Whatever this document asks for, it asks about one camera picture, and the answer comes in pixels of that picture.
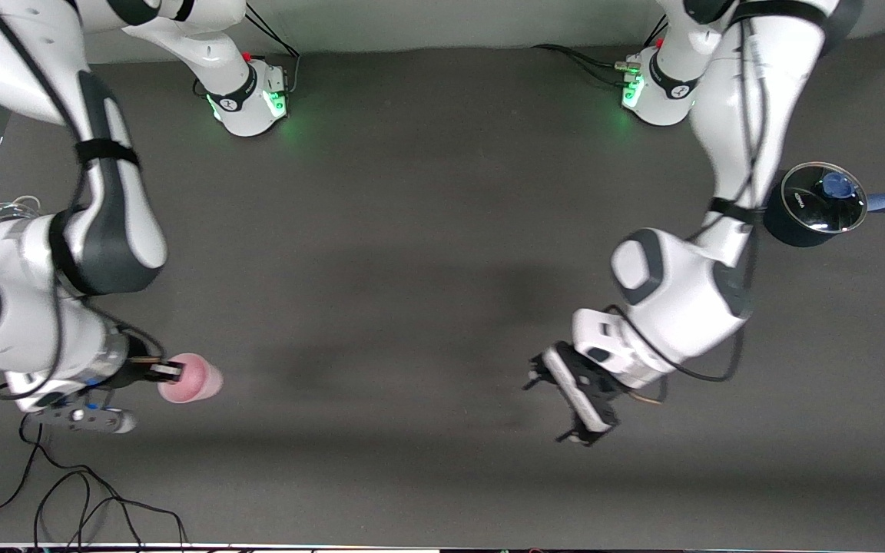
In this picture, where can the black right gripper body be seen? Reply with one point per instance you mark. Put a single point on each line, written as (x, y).
(137, 369)

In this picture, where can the pink plastic cup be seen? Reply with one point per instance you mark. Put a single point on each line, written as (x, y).
(197, 384)

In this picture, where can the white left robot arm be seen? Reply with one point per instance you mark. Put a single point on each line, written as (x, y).
(681, 292)

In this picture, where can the dark grey table mat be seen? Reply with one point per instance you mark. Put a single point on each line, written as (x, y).
(412, 307)

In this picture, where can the grey backdrop cloth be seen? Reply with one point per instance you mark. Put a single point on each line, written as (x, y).
(442, 23)

